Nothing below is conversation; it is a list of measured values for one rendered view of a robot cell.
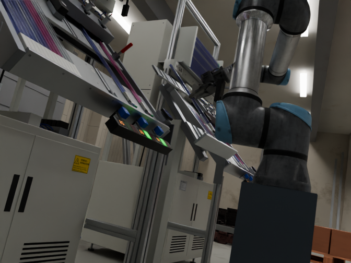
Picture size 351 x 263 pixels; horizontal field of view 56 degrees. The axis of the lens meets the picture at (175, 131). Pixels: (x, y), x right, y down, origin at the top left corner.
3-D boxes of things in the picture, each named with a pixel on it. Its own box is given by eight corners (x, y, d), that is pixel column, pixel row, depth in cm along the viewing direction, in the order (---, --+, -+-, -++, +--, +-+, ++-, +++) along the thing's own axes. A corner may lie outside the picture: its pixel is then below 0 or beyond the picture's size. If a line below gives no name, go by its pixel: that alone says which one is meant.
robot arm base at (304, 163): (309, 196, 93) (314, 162, 95) (311, 192, 79) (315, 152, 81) (255, 187, 99) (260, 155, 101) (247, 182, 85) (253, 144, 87)
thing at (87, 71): (160, 133, 130) (165, 128, 129) (14, 60, 73) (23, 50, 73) (137, 101, 139) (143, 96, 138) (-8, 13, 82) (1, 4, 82)
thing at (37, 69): (156, 140, 130) (170, 128, 128) (8, 72, 73) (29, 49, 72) (154, 138, 130) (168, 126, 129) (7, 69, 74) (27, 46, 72)
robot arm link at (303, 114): (314, 154, 84) (319, 104, 87) (260, 145, 86) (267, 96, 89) (302, 160, 96) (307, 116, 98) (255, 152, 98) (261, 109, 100)
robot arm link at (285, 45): (324, -20, 101) (288, 71, 146) (287, -23, 103) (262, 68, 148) (323, 9, 97) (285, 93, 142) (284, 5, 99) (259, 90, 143)
